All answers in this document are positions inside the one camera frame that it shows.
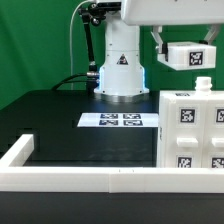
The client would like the white marker tag sheet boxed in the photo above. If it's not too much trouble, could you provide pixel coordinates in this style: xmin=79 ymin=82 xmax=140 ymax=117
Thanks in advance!
xmin=78 ymin=113 xmax=159 ymax=128

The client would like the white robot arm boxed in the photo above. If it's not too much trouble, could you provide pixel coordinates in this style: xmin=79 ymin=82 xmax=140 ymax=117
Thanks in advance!
xmin=93 ymin=0 xmax=224 ymax=102

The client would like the small white box part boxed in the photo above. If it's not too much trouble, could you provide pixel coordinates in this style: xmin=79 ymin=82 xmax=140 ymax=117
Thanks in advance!
xmin=157 ymin=42 xmax=216 ymax=70

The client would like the white U-shaped fence frame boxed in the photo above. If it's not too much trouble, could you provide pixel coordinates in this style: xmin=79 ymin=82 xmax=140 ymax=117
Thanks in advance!
xmin=0 ymin=134 xmax=224 ymax=193

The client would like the black cable bundle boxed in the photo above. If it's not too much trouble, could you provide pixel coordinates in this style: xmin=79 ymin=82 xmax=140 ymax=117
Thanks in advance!
xmin=51 ymin=73 xmax=100 ymax=91

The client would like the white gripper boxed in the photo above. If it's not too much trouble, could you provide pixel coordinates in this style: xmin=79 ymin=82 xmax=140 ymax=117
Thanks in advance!
xmin=121 ymin=0 xmax=224 ymax=54

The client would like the white cable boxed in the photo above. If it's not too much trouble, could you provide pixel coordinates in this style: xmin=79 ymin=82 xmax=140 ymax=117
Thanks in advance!
xmin=69 ymin=0 xmax=93 ymax=90

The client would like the white cabinet body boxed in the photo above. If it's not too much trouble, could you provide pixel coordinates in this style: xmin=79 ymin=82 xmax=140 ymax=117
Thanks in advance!
xmin=156 ymin=77 xmax=224 ymax=168

